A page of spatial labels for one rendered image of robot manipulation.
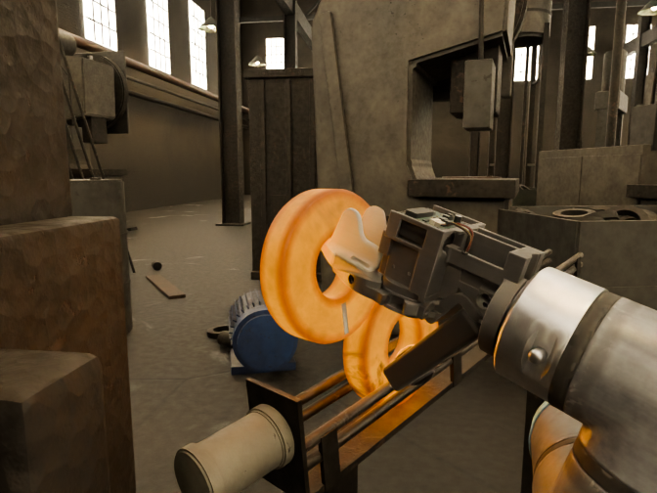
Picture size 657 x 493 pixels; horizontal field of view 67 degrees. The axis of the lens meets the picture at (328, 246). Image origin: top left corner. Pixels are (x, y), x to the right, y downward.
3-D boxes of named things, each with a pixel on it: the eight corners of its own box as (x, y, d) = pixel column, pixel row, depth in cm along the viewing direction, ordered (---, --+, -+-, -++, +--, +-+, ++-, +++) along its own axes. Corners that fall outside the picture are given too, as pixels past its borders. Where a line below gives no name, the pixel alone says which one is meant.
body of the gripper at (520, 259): (430, 201, 47) (558, 250, 39) (408, 285, 49) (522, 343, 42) (381, 207, 41) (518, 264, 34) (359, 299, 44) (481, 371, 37)
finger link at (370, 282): (358, 247, 49) (431, 285, 43) (354, 264, 49) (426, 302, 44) (325, 254, 45) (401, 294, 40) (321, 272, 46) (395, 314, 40)
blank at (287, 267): (247, 203, 45) (272, 204, 43) (356, 179, 56) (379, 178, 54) (270, 360, 49) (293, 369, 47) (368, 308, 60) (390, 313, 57)
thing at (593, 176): (580, 274, 455) (589, 152, 439) (689, 305, 349) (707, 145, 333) (528, 277, 444) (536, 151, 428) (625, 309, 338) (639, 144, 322)
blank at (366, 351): (322, 349, 54) (345, 357, 52) (390, 248, 61) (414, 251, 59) (375, 422, 63) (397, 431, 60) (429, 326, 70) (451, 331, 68)
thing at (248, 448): (178, 499, 44) (168, 439, 43) (257, 448, 50) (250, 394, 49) (217, 532, 40) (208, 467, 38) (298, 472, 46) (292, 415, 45)
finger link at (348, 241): (329, 192, 50) (403, 223, 44) (319, 246, 52) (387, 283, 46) (307, 193, 48) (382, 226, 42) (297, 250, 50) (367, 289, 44)
